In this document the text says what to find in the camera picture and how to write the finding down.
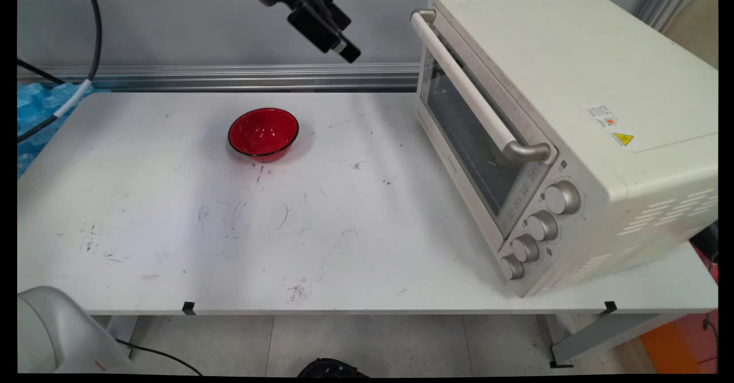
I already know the black round object on floor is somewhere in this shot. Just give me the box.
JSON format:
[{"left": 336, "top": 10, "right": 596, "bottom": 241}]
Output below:
[{"left": 296, "top": 358, "right": 370, "bottom": 378}]

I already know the largest silver oven knob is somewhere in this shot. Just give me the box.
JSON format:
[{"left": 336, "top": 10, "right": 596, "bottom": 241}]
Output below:
[{"left": 544, "top": 180, "right": 581, "bottom": 216}]

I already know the black cable with white tape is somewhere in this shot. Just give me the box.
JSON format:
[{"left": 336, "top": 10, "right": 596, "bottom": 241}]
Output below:
[{"left": 17, "top": 0, "right": 104, "bottom": 143}]

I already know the grey metal table leg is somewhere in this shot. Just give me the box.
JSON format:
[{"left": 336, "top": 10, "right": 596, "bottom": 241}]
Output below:
[{"left": 539, "top": 312, "right": 683, "bottom": 369}]

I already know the blue bubble wrap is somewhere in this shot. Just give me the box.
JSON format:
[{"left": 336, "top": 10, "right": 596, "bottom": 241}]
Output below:
[{"left": 17, "top": 82, "right": 97, "bottom": 177}]

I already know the orange floor panel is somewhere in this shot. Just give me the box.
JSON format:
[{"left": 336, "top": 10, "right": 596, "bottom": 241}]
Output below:
[{"left": 639, "top": 321, "right": 690, "bottom": 375}]

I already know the aluminium corner post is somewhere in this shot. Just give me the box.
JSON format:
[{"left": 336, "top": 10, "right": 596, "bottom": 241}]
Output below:
[{"left": 637, "top": 0, "right": 697, "bottom": 31}]

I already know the smallest silver oven knob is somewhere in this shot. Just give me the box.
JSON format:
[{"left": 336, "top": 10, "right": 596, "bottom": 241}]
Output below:
[{"left": 499, "top": 255, "right": 525, "bottom": 281}]

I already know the white label sticker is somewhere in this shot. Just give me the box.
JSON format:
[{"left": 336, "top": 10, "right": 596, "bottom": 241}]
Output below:
[{"left": 586, "top": 105, "right": 619, "bottom": 128}]

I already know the red bowl with black rim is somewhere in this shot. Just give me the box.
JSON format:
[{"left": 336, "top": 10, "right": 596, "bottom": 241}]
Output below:
[{"left": 228, "top": 108, "right": 299, "bottom": 163}]

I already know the cream toaster oven body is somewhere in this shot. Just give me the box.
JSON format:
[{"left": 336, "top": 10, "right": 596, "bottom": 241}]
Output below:
[{"left": 423, "top": 0, "right": 719, "bottom": 299}]

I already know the black cable on floor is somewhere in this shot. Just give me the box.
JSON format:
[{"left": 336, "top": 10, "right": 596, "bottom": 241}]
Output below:
[{"left": 115, "top": 339, "right": 205, "bottom": 377}]

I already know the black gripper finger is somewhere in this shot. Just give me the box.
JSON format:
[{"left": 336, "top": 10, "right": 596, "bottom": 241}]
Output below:
[
  {"left": 300, "top": 0, "right": 352, "bottom": 32},
  {"left": 287, "top": 1, "right": 362, "bottom": 64}
]

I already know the oven glass door with handle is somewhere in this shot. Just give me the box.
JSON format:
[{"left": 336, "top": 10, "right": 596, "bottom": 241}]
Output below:
[{"left": 410, "top": 9, "right": 558, "bottom": 255}]

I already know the aluminium rail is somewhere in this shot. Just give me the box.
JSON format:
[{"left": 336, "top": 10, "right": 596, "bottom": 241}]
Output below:
[{"left": 17, "top": 64, "right": 422, "bottom": 93}]

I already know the thin black cable behind table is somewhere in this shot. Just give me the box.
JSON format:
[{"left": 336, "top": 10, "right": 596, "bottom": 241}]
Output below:
[{"left": 17, "top": 59, "right": 65, "bottom": 84}]

